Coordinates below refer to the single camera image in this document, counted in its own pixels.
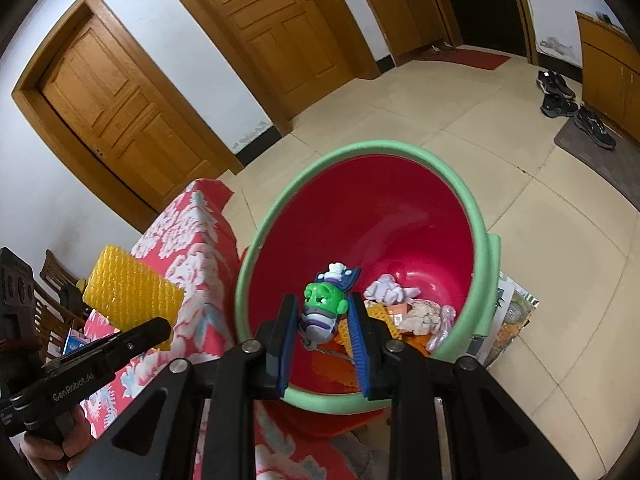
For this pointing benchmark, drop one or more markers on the red bucket with green rim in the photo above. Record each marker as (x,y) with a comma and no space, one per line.
(380,220)

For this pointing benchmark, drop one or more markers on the green toy figure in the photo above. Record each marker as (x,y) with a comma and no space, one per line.
(325,300)

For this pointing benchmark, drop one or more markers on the wooden panel door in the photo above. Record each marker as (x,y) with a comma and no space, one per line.
(280,25)
(115,110)

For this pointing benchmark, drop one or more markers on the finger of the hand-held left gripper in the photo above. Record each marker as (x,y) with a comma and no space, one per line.
(140,340)

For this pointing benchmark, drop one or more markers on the red doormat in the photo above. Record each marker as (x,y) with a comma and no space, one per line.
(475,60)

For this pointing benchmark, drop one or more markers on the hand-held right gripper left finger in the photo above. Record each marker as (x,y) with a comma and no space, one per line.
(289,350)

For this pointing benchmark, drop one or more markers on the white paper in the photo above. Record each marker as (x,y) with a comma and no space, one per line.
(387,287)

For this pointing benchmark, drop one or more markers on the yellow foam net sleeve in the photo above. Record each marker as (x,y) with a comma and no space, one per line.
(130,290)
(344,340)

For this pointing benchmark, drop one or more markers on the wooden chair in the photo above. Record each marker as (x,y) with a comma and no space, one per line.
(55,272)

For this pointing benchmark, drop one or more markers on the blue and white box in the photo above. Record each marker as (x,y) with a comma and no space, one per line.
(75,344)

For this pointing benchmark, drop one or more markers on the red floral blanket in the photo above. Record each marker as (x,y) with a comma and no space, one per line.
(200,260)

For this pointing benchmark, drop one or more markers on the wooden sideboard cabinet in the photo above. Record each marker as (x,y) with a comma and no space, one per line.
(610,70)

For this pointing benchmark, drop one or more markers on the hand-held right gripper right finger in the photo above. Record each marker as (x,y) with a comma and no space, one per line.
(361,355)

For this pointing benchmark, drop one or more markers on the pink plastic wrapper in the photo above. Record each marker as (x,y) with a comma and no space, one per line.
(442,327)

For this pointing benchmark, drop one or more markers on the black shoe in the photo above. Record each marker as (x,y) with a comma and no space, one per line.
(560,106)
(555,84)
(595,127)

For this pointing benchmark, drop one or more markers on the grey floor mat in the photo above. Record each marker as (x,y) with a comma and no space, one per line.
(605,160)

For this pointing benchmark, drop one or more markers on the person's left hand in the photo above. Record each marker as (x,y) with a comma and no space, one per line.
(55,462)

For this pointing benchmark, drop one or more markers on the orange cardboard box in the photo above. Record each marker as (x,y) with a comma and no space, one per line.
(397,312)

